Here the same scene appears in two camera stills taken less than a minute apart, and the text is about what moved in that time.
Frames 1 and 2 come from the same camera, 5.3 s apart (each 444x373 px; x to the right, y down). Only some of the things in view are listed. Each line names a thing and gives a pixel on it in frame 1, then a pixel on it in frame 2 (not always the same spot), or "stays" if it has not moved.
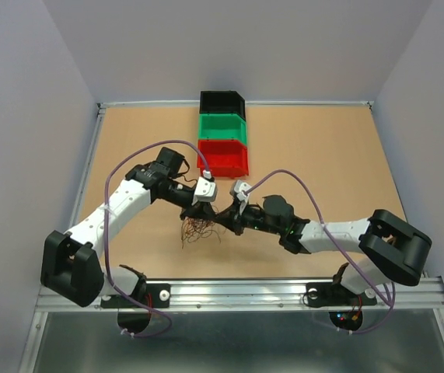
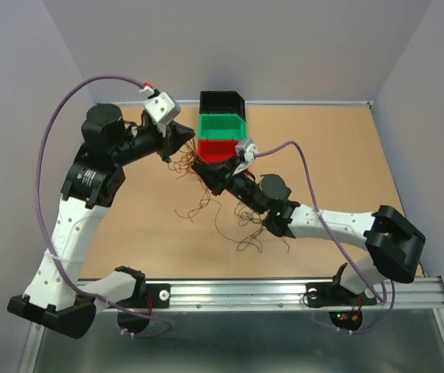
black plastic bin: (222, 102) stays
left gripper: (200, 210) → (177, 133)
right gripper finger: (229, 218) → (213, 176)
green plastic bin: (222, 127) stays
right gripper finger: (229, 214) → (228, 168)
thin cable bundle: (194, 229) → (244, 224)
